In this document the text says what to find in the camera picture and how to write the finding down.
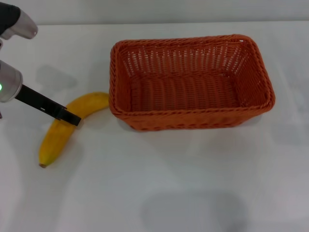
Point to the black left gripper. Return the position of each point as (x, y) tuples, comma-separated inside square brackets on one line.
[(36, 97)]

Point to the orange woven rectangular basket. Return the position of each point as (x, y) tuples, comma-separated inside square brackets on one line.
[(183, 87)]

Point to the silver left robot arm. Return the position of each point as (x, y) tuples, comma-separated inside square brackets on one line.
[(9, 82)]

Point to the yellow banana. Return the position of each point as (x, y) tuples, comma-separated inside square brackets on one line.
[(58, 135)]

